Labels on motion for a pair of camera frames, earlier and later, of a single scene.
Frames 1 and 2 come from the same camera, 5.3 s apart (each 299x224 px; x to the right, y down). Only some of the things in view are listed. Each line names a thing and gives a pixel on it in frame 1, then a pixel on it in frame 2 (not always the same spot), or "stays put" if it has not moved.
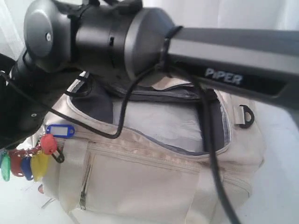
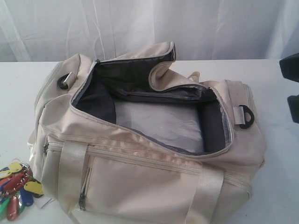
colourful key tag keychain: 32,162 to 18,187
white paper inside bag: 177,123 stays put
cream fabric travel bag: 110,176 stays put
